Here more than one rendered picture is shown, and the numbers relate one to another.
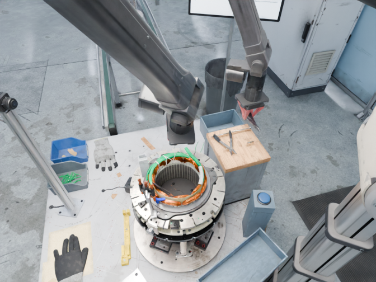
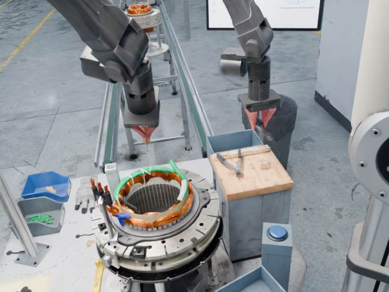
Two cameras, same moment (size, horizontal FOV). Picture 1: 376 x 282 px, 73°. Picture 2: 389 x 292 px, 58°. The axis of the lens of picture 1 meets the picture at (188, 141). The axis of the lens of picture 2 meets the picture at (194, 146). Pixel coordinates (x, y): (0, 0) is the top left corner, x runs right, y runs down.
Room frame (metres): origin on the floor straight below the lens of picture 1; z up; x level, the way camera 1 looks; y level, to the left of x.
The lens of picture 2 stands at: (-0.15, -0.19, 1.69)
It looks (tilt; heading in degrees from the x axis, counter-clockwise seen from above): 33 degrees down; 10
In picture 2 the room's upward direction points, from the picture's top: 6 degrees counter-clockwise
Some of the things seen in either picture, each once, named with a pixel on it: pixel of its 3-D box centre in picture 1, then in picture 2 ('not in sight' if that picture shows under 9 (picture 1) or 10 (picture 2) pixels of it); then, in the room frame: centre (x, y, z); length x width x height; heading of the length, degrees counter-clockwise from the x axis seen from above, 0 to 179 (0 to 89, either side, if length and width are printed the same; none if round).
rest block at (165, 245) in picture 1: (163, 242); not in sight; (0.39, 0.09, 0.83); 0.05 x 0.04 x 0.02; 70
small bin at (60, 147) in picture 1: (70, 151); (47, 188); (0.86, 0.61, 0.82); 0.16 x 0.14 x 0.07; 107
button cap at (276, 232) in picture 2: (264, 197); (277, 232); (0.46, -0.26, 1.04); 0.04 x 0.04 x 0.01
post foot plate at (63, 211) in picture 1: (71, 206); (33, 253); (0.57, 0.52, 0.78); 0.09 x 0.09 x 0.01; 81
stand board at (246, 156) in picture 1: (236, 146); (249, 170); (0.69, -0.20, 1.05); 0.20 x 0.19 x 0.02; 18
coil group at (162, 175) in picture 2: (174, 160); (155, 176); (0.56, 0.05, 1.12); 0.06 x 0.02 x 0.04; 106
